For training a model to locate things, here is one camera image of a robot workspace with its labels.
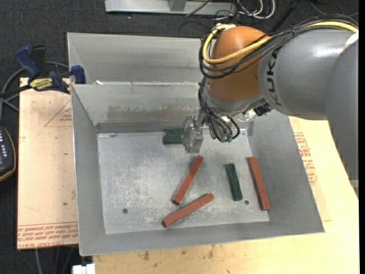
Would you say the brown cardboard board red print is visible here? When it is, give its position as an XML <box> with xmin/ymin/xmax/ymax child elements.
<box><xmin>17</xmin><ymin>76</ymin><xmax>333</xmax><ymax>251</ymax></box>

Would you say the dark green flat block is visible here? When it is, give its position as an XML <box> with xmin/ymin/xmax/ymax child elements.
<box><xmin>163</xmin><ymin>128</ymin><xmax>186</xmax><ymax>146</ymax></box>
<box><xmin>226</xmin><ymin>163</ymin><xmax>244</xmax><ymax>202</ymax></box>

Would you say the red-brown flat block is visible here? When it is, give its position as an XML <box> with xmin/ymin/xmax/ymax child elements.
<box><xmin>246</xmin><ymin>156</ymin><xmax>271</xmax><ymax>211</ymax></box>
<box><xmin>172</xmin><ymin>155</ymin><xmax>205</xmax><ymax>206</ymax></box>
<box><xmin>161</xmin><ymin>192</ymin><xmax>215</xmax><ymax>228</ymax></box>

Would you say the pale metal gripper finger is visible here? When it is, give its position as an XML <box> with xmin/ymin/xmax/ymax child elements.
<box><xmin>194</xmin><ymin>123</ymin><xmax>204</xmax><ymax>154</ymax></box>
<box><xmin>182</xmin><ymin>114</ymin><xmax>197</xmax><ymax>153</ymax></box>

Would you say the grey metal bin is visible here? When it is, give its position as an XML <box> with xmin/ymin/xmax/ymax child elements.
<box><xmin>67</xmin><ymin>32</ymin><xmax>326</xmax><ymax>257</ymax></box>

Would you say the black cylinder on white bracket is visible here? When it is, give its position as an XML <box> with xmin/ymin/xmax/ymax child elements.
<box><xmin>253</xmin><ymin>102</ymin><xmax>271</xmax><ymax>117</ymax></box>

